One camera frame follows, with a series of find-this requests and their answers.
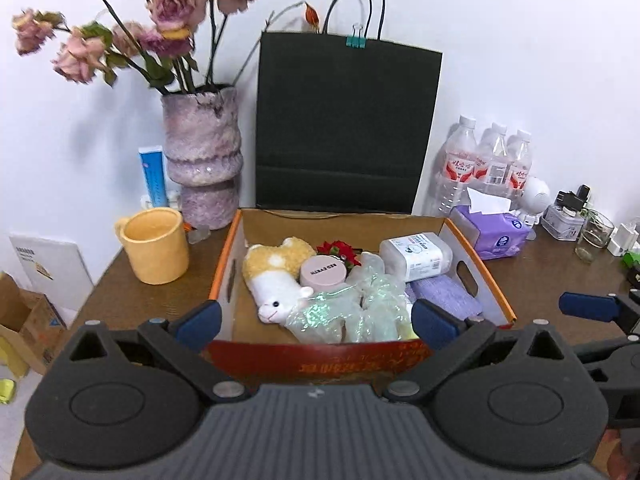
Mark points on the open brown cardboard box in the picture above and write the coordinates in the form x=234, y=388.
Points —
x=30, y=325

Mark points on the green binder clip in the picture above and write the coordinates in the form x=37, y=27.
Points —
x=355, y=40

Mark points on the yellow-green small item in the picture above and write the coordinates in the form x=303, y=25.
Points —
x=7, y=392

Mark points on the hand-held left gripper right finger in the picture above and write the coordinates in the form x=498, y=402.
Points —
x=435, y=322

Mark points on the yellow mug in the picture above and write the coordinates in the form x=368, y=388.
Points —
x=155, y=250

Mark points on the yellow plastic bag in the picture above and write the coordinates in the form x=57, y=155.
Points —
x=12, y=360

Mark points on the iridescent plastic bag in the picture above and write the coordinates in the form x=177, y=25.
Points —
x=340, y=315

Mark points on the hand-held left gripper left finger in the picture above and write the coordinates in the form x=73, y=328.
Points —
x=200, y=322

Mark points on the white plastic container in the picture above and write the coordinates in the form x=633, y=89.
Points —
x=415, y=257

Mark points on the green packet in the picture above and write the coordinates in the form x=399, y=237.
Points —
x=632, y=259

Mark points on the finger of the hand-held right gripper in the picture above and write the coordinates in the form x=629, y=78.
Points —
x=610, y=347
x=587, y=306

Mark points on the small glass jar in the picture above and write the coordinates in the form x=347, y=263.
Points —
x=595, y=237

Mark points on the white panel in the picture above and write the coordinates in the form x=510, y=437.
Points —
x=50, y=270

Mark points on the red artificial flower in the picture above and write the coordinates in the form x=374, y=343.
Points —
x=340, y=252

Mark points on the dried pink roses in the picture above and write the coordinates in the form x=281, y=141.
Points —
x=170, y=5

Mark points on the pink cosmetic jar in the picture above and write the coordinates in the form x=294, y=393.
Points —
x=322, y=272

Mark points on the blue white tube box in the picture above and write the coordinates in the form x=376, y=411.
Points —
x=152, y=175

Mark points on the black paper bag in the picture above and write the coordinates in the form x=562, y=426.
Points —
x=345, y=120

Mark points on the white charger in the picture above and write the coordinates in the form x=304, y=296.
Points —
x=625, y=237

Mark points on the purple tissue pack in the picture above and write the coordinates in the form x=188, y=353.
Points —
x=495, y=235

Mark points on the white round robot figurine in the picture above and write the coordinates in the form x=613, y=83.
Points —
x=535, y=197

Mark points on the yellow white alpaca plush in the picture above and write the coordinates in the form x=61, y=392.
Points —
x=272, y=290

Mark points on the red cardboard box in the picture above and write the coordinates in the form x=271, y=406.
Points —
x=300, y=225

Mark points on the white plastic holder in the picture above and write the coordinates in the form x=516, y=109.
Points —
x=172, y=200

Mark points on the clear water bottle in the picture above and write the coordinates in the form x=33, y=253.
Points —
x=492, y=165
x=452, y=170
x=519, y=167

